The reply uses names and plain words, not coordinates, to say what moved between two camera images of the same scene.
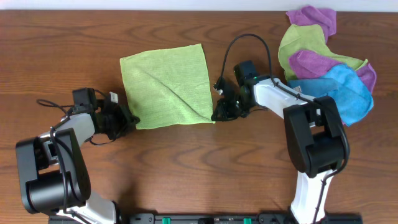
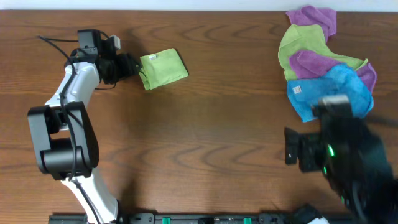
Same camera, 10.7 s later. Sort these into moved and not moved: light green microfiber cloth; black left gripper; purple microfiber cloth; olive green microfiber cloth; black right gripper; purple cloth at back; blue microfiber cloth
Moved: black left gripper; light green microfiber cloth; black right gripper
Not moved: purple cloth at back; purple microfiber cloth; olive green microfiber cloth; blue microfiber cloth
